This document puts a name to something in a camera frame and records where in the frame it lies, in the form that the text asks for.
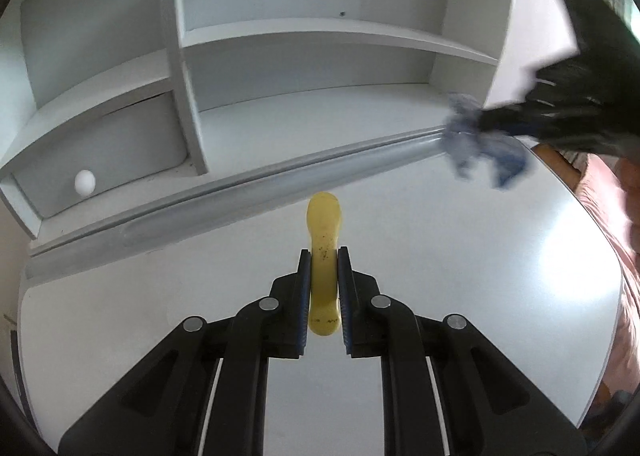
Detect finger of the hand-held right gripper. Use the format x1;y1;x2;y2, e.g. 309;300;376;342
497;123;548;141
476;102;538;127

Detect blue grey cloth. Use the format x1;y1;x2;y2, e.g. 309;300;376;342
440;93;531;191

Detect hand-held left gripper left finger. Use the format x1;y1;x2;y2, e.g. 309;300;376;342
57;248;314;456

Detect white shelf unit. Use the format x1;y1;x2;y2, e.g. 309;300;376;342
0;0;521;241

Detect white round drawer knob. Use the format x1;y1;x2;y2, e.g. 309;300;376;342
74;169;97;197

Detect grey desk rail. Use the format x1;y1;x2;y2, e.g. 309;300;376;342
22;128;451;281

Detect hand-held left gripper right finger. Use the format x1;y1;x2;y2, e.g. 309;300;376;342
336;246;586;456

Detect grey drawer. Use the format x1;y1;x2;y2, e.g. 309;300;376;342
10;93;191;221

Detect person's right forearm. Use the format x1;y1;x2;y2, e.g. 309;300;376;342
612;153;640;257

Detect yellow banana peel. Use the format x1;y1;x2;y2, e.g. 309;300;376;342
306;191;345;337

